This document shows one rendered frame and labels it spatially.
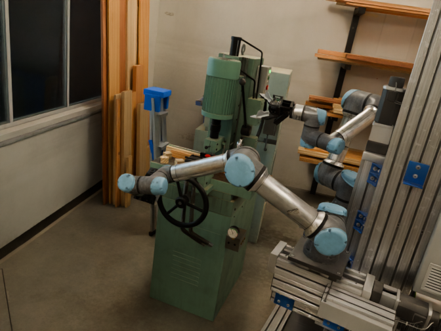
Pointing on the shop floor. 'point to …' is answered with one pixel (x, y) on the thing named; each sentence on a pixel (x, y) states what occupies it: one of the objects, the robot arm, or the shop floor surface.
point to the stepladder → (156, 131)
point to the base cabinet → (197, 260)
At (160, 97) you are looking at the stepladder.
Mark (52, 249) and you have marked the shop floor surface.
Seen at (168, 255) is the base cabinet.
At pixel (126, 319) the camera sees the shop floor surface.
